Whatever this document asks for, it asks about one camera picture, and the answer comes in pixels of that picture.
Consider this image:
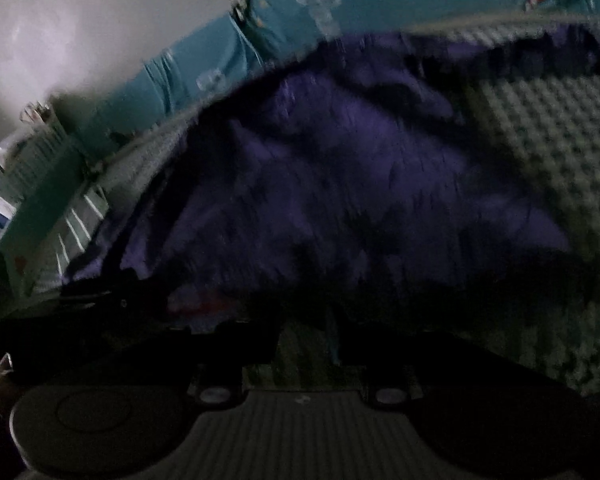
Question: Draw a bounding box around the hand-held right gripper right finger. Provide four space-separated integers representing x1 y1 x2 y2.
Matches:
330 320 571 406

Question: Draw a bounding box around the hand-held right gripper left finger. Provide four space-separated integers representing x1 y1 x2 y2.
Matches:
80 321 281 406

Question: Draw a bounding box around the purple floral garment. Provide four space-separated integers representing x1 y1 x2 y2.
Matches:
62 30 600 331

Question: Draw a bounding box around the green striped cloth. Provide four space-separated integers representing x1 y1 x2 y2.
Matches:
35 180 111 291

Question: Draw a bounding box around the white plastic basket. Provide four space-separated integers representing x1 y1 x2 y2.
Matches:
0 102 68 196

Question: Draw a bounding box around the teal printed bed bumper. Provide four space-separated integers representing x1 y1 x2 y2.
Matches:
75 0 600 141

